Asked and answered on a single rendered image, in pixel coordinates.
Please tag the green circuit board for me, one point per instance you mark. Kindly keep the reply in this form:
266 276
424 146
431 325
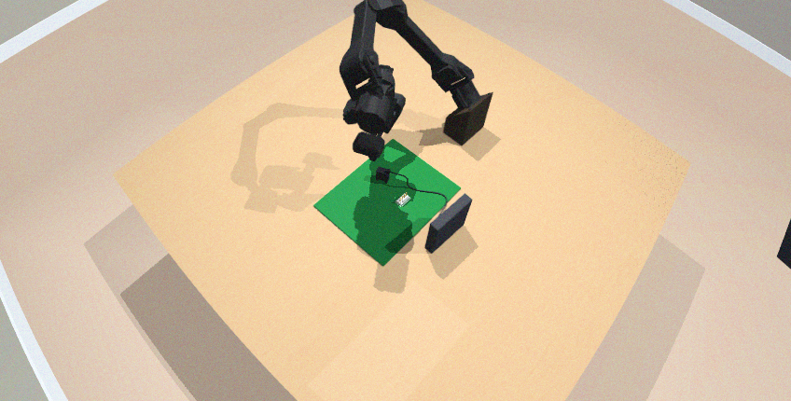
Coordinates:
382 218

